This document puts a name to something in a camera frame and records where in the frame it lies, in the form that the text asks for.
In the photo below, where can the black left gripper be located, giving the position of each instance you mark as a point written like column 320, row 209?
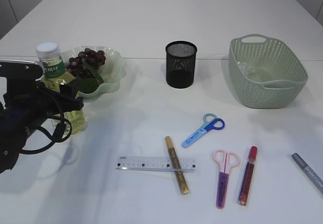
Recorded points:
column 30, row 103

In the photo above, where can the green woven plastic basket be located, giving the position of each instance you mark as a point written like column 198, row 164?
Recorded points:
column 279, row 77

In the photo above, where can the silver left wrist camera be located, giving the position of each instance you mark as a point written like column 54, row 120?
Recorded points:
column 19, row 69

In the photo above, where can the purple grape bunch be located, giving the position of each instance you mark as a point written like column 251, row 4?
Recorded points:
column 85, row 67

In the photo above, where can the pink purple scissors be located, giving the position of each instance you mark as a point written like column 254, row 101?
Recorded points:
column 226, row 161

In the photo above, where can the clear plastic ruler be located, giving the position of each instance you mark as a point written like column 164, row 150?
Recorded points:
column 154, row 164

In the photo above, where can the silver glitter glue pen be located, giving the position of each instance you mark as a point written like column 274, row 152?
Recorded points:
column 308, row 171

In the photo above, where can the green wavy plate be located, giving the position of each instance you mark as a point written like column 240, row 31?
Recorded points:
column 112, row 71

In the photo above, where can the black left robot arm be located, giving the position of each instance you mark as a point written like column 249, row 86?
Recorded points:
column 14, row 138

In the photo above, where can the clear plastic sheet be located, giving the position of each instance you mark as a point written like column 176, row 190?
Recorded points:
column 246, row 69

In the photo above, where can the black mesh pen holder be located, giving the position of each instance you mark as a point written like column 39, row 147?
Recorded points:
column 180, row 64

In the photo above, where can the gold glitter glue pen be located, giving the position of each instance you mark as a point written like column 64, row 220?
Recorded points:
column 176, row 165

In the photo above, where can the red glitter glue pen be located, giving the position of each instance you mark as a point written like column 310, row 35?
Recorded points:
column 247, row 178

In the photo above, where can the blue scissors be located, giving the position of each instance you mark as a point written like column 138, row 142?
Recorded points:
column 210, row 122

